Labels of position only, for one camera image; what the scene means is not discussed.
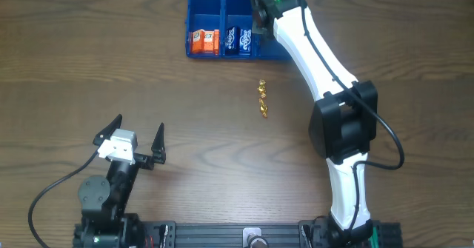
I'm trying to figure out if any black cable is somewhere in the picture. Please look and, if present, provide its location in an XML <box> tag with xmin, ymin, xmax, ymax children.
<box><xmin>27</xmin><ymin>150</ymin><xmax>101</xmax><ymax>248</ymax></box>
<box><xmin>344</xmin><ymin>87</ymin><xmax>406</xmax><ymax>171</ymax></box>

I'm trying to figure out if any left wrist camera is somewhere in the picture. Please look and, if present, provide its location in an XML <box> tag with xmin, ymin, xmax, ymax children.
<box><xmin>97</xmin><ymin>128</ymin><xmax>138</xmax><ymax>166</ymax></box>

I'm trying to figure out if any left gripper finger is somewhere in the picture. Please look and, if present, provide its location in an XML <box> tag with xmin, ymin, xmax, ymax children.
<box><xmin>92</xmin><ymin>113</ymin><xmax>123</xmax><ymax>147</ymax></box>
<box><xmin>150</xmin><ymin>122</ymin><xmax>167</xmax><ymax>166</ymax></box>

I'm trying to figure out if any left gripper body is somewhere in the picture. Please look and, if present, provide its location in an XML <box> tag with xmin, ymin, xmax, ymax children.
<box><xmin>131</xmin><ymin>152</ymin><xmax>157</xmax><ymax>172</ymax></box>

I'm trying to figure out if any mounting rail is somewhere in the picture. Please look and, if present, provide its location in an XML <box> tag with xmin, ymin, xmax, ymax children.
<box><xmin>73</xmin><ymin>221</ymin><xmax>403</xmax><ymax>248</ymax></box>

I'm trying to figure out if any blue tray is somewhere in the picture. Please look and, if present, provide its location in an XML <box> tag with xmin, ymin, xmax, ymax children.
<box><xmin>185</xmin><ymin>0</ymin><xmax>297</xmax><ymax>61</ymax></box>

